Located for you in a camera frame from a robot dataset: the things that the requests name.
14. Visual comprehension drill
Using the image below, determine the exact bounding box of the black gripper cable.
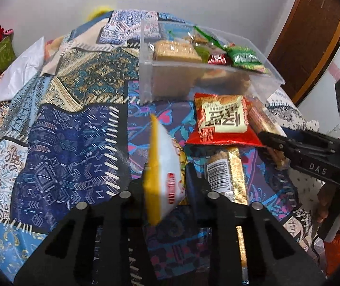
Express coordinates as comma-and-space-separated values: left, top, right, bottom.
311, 232, 329, 263

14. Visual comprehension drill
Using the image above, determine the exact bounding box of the brown bar packet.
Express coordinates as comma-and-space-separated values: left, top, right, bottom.
247, 98, 289, 170

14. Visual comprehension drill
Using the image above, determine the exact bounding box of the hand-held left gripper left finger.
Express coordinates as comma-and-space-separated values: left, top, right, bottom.
13, 163, 159, 286

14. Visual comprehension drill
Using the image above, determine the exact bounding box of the small red snack packet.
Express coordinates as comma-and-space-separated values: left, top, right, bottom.
207, 51, 231, 66

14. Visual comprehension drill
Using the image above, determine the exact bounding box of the white pillow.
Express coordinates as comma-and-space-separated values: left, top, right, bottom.
0, 36, 45, 105

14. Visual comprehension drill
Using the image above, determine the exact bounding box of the clear plastic container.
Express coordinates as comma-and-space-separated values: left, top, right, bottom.
139, 18, 286, 105

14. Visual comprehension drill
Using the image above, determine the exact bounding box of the clear cracker packet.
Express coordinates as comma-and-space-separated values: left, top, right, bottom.
188, 25, 227, 51

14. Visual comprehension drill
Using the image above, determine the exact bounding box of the green snack packet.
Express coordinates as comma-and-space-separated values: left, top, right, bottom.
226, 45, 270, 74

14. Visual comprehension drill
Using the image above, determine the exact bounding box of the brown wooden door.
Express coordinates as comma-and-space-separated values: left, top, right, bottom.
267, 0, 340, 106

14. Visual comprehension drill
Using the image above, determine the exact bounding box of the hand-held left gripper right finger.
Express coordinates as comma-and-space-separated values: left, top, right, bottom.
185, 163, 327, 286

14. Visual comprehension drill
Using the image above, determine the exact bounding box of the patchwork blanket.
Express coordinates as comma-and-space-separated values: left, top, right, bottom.
0, 10, 319, 286

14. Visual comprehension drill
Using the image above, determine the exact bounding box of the orange stuffed toy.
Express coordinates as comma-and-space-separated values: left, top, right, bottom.
44, 37, 65, 61

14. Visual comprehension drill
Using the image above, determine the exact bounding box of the clear brown pastry packet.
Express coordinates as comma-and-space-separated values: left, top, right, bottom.
198, 68, 251, 93

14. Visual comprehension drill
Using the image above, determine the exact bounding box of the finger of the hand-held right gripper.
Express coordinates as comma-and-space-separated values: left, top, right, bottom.
281, 128, 340, 153
258, 130, 300, 163

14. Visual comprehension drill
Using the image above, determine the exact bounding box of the tan cracker block packet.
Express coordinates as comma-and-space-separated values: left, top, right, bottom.
153, 40, 203, 64

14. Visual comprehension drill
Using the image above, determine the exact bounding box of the yellow white snack packet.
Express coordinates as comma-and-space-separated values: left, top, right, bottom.
142, 114, 187, 226

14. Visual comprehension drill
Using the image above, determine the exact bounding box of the gold bar packet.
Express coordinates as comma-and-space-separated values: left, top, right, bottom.
204, 147, 250, 285

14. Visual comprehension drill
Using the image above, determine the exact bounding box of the person's right hand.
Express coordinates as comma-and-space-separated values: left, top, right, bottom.
316, 182, 336, 223

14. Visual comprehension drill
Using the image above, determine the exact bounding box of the red packet with beige label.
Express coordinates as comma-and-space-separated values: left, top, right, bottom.
194, 93, 252, 136

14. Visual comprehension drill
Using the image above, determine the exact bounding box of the green jelly cup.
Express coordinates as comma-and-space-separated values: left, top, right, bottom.
194, 44, 210, 63

